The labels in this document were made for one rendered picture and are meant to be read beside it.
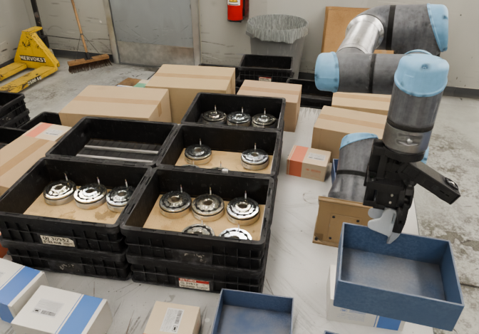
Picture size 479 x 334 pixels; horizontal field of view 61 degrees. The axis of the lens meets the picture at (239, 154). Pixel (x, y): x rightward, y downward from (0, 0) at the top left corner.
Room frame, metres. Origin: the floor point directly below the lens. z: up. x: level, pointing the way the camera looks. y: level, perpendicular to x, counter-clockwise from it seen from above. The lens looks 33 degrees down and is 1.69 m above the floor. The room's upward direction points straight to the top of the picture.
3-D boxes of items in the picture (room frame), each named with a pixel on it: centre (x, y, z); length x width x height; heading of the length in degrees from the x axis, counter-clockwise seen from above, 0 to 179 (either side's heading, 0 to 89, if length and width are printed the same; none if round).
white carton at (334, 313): (0.73, -0.35, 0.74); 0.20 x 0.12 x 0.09; 80
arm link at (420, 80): (0.61, -0.29, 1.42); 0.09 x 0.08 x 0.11; 159
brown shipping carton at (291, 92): (1.86, -0.15, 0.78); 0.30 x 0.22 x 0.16; 77
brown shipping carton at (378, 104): (1.77, -0.60, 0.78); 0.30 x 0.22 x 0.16; 76
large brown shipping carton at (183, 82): (1.95, 0.24, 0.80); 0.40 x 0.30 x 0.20; 82
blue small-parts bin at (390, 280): (0.51, -0.28, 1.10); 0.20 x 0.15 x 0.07; 75
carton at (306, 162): (1.40, -0.29, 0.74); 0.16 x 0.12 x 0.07; 70
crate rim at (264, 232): (0.92, 0.11, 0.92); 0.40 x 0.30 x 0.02; 81
